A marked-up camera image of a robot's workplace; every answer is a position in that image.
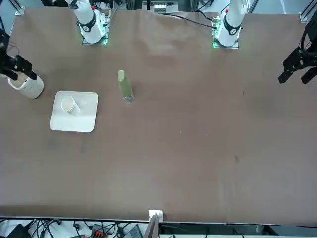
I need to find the ribbed dark power brick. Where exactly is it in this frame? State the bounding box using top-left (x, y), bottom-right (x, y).
top-left (125, 224), bottom-right (144, 238)

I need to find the white post bracket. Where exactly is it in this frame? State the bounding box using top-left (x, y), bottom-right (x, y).
top-left (148, 210), bottom-right (164, 222)

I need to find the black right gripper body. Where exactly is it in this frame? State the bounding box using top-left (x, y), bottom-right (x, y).
top-left (0, 56), bottom-right (19, 74)

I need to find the white disposable paper cup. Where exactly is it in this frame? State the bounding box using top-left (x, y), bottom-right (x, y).
top-left (61, 96), bottom-right (76, 112)
top-left (61, 96), bottom-right (84, 117)

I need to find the black cable on table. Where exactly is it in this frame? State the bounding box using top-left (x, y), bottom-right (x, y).
top-left (158, 13), bottom-right (220, 28)

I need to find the cream trash bin with lid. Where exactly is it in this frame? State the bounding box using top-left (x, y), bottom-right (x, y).
top-left (6, 73), bottom-right (45, 100)

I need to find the aluminium camera post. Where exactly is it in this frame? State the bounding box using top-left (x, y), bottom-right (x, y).
top-left (145, 214), bottom-right (161, 238)

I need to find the grey power strip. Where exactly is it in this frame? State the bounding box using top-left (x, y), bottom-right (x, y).
top-left (153, 3), bottom-right (170, 13)

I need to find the green translucent bottle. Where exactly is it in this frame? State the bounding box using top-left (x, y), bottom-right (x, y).
top-left (117, 70), bottom-right (135, 104)

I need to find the black bag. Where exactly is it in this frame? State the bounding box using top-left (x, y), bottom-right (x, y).
top-left (6, 222), bottom-right (28, 238)

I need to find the aluminium frame corner post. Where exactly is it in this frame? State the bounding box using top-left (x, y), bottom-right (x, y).
top-left (8, 0), bottom-right (26, 16)
top-left (299, 0), bottom-right (313, 22)

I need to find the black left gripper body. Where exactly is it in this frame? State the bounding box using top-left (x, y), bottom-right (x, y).
top-left (301, 46), bottom-right (317, 69)

